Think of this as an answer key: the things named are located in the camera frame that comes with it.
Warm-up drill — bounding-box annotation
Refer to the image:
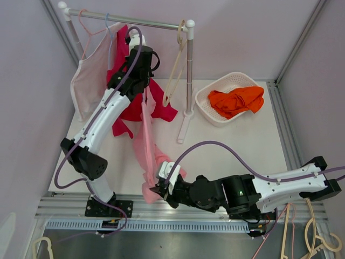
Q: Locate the aluminium mounting rail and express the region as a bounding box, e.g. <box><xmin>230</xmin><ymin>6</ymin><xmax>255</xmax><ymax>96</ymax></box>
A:
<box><xmin>34</xmin><ymin>192</ymin><xmax>328</xmax><ymax>222</ymax></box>

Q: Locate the magenta t shirt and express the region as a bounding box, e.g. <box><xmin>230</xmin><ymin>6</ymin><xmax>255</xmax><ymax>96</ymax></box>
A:
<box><xmin>106</xmin><ymin>25</ymin><xmax>177</xmax><ymax>138</ymax></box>

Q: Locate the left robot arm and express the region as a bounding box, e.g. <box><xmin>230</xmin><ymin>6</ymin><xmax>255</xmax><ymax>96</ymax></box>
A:
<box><xmin>60</xmin><ymin>45</ymin><xmax>159</xmax><ymax>217</ymax></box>

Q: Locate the pink wire hanger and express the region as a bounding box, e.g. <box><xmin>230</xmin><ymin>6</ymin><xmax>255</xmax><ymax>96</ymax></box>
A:
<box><xmin>78</xmin><ymin>9</ymin><xmax>106</xmax><ymax>60</ymax></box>

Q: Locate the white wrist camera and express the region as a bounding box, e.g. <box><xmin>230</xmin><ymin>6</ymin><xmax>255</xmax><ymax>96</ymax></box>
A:
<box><xmin>125</xmin><ymin>34</ymin><xmax>140</xmax><ymax>52</ymax></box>
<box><xmin>157</xmin><ymin>161</ymin><xmax>181</xmax><ymax>195</ymax></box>

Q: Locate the silver rack upright pole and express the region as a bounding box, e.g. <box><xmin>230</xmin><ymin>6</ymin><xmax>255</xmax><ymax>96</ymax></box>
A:
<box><xmin>185</xmin><ymin>19</ymin><xmax>195</xmax><ymax>116</ymax></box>

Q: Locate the pale pink tank top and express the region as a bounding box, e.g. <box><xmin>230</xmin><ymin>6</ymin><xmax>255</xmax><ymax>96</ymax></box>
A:
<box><xmin>70</xmin><ymin>23</ymin><xmax>126</xmax><ymax>121</ymax></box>

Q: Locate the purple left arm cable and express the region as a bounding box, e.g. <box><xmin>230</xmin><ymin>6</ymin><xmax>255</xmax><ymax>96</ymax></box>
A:
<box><xmin>53</xmin><ymin>26</ymin><xmax>143</xmax><ymax>238</ymax></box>

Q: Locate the white slotted cable duct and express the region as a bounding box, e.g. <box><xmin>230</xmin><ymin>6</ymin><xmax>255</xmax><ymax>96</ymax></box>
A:
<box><xmin>46</xmin><ymin>219</ymin><xmax>250</xmax><ymax>233</ymax></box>

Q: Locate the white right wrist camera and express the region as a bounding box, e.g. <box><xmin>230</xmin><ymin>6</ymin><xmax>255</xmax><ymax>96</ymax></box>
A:
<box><xmin>157</xmin><ymin>161</ymin><xmax>181</xmax><ymax>195</ymax></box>

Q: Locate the white rack base foot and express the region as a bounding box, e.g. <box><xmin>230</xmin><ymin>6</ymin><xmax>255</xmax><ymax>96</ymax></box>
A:
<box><xmin>176</xmin><ymin>110</ymin><xmax>194</xmax><ymax>144</ymax></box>

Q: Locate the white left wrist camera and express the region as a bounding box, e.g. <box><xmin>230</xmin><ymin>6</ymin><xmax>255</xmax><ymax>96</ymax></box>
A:
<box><xmin>125</xmin><ymin>34</ymin><xmax>140</xmax><ymax>52</ymax></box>

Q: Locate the beige hangers pile right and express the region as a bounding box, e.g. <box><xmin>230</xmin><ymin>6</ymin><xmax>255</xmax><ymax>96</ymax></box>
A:
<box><xmin>280</xmin><ymin>200</ymin><xmax>343</xmax><ymax>258</ymax></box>

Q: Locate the blue plastic hanger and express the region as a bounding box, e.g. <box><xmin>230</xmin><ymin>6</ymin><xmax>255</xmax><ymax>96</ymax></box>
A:
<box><xmin>105</xmin><ymin>12</ymin><xmax>114</xmax><ymax>71</ymax></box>

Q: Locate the orange t shirt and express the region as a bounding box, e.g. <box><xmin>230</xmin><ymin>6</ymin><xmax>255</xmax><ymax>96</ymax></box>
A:
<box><xmin>208</xmin><ymin>86</ymin><xmax>264</xmax><ymax>119</ymax></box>

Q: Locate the beige plastic hanger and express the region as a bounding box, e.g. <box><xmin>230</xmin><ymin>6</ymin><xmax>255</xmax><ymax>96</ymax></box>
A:
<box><xmin>162</xmin><ymin>19</ymin><xmax>187</xmax><ymax>107</ymax></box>

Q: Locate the pink t shirt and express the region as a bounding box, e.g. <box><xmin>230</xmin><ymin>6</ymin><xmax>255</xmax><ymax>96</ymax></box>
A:
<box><xmin>133</xmin><ymin>87</ymin><xmax>173</xmax><ymax>204</ymax></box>

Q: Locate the white perforated plastic basket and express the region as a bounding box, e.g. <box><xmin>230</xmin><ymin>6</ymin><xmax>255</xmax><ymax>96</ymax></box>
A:
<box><xmin>195</xmin><ymin>72</ymin><xmax>258</xmax><ymax>127</ymax></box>

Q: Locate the silver clothes rack rail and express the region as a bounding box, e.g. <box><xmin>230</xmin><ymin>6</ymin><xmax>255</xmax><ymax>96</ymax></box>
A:
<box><xmin>65</xmin><ymin>8</ymin><xmax>195</xmax><ymax>30</ymax></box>

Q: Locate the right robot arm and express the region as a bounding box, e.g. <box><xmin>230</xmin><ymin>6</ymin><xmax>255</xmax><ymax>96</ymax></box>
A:
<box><xmin>150</xmin><ymin>156</ymin><xmax>341</xmax><ymax>219</ymax></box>

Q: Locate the beige hanger bottom left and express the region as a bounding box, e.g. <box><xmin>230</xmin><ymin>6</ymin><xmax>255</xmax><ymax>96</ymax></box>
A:
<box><xmin>31</xmin><ymin>236</ymin><xmax>54</xmax><ymax>259</ymax></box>

